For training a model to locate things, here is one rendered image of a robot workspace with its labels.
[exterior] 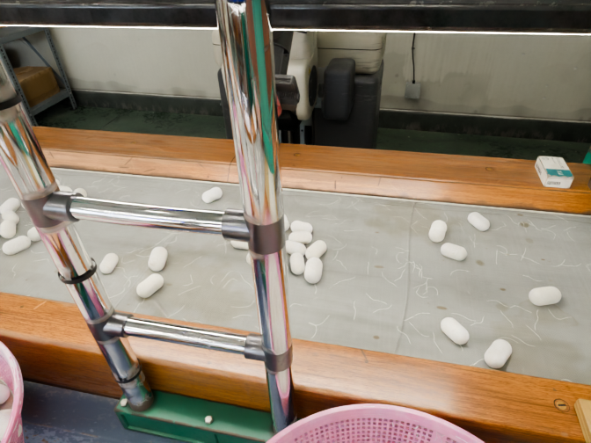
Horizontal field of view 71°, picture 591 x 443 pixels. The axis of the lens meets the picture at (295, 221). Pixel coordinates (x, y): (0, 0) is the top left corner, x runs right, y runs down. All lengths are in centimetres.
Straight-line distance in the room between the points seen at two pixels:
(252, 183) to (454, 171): 53
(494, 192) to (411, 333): 30
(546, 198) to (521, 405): 36
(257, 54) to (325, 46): 116
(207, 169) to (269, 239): 50
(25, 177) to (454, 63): 239
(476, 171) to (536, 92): 197
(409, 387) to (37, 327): 38
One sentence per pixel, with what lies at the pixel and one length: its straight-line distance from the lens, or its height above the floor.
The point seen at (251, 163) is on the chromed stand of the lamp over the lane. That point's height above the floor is 101.
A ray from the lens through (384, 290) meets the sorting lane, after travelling 51.
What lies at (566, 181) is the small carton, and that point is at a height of 78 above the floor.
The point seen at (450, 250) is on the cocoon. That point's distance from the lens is 56.
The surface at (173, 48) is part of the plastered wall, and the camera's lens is 290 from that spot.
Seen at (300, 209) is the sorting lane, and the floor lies 74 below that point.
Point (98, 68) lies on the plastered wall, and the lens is 326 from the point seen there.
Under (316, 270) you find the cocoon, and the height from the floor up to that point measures 76.
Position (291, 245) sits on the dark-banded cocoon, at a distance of 54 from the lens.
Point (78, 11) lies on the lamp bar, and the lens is 39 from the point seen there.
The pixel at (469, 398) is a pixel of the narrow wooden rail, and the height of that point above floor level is 76.
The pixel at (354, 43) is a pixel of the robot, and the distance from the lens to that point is 133.
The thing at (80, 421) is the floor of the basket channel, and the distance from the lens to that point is 55.
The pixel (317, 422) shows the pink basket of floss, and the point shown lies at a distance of 39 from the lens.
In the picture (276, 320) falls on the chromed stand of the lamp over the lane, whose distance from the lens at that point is 29.
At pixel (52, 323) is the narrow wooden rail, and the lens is 52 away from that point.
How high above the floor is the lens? 111
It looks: 38 degrees down
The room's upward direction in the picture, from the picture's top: 2 degrees counter-clockwise
